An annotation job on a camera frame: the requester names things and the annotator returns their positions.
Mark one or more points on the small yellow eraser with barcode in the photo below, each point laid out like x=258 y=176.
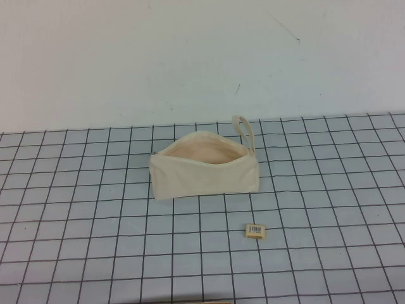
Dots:
x=255 y=230

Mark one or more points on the cream canvas zipper pencil case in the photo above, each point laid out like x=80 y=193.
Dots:
x=202 y=180

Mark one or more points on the grey grid-patterned table mat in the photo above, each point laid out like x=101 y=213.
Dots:
x=95 y=228

